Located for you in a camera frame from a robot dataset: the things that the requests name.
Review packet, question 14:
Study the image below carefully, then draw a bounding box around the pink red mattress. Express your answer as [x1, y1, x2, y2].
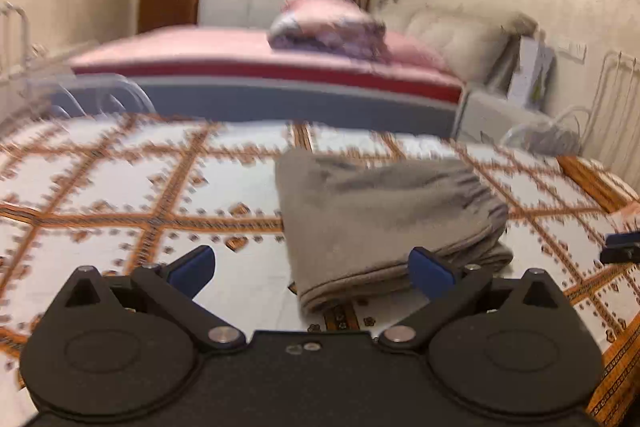
[69, 25, 467, 106]

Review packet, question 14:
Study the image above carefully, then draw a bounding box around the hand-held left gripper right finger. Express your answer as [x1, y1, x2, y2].
[377, 246, 574, 354]

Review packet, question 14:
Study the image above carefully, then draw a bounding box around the white nightstand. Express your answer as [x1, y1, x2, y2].
[452, 86, 557, 146]

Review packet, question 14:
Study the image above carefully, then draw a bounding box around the white wall socket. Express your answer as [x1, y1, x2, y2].
[549, 37, 589, 58]

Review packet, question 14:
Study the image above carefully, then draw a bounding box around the grey bed frame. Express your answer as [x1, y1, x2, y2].
[47, 74, 462, 140]

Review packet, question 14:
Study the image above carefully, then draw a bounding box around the white metal rail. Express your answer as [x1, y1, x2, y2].
[0, 1, 37, 78]

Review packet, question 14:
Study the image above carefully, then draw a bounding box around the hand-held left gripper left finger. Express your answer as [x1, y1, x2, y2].
[47, 244, 247, 354]

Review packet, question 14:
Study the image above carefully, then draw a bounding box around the grey towel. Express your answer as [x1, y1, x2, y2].
[274, 149, 516, 316]

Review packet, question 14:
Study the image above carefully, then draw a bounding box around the white box on nightstand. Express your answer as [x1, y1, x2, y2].
[507, 34, 557, 110]

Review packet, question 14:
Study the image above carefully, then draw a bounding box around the white metal rack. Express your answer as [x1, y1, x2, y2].
[589, 49, 640, 168]

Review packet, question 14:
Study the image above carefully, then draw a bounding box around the pink purple folded quilt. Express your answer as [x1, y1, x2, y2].
[267, 0, 395, 64]

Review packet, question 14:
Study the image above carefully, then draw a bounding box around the clear plastic bag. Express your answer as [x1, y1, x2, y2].
[499, 106, 597, 158]

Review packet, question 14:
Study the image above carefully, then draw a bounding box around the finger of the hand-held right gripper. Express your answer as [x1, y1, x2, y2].
[599, 231, 640, 266]

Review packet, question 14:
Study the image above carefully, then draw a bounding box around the white orange patterned bed sheet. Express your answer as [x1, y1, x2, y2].
[0, 113, 640, 427]

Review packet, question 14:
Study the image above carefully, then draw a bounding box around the cream padded headboard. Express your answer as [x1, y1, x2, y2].
[379, 4, 537, 84]

